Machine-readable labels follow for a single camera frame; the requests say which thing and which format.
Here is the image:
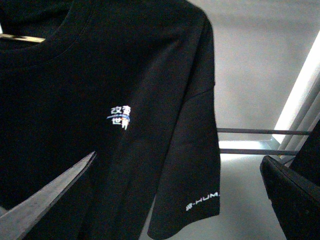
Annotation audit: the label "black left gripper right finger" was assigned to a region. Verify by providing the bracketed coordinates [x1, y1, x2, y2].
[260, 155, 320, 240]

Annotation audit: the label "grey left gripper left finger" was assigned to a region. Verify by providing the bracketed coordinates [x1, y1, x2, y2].
[0, 152, 97, 240]

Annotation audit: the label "black printed t-shirt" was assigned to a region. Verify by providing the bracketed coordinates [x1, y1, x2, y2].
[0, 0, 221, 240]

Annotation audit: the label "wooden clothes hanger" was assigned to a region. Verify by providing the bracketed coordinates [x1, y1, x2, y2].
[0, 22, 46, 44]

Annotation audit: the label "grey metal ceiling rails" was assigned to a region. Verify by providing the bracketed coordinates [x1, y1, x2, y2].
[217, 128, 311, 156]

